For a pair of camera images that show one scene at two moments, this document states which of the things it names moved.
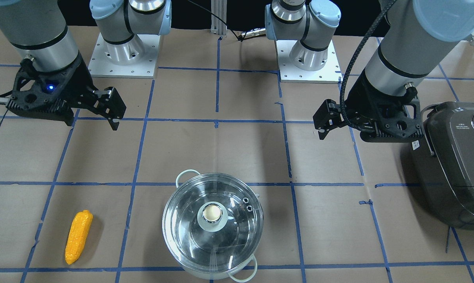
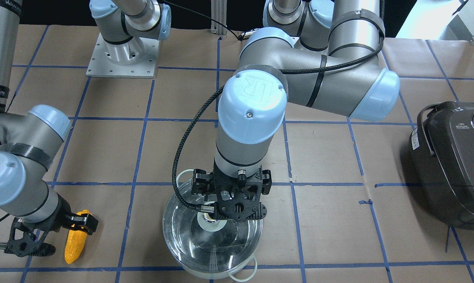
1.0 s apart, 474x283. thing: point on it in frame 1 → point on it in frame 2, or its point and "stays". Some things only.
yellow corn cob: [80, 226] stays
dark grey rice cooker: [451, 164] stays
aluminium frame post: [219, 8] stays
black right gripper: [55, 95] → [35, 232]
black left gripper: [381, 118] → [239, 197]
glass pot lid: [213, 223] stays
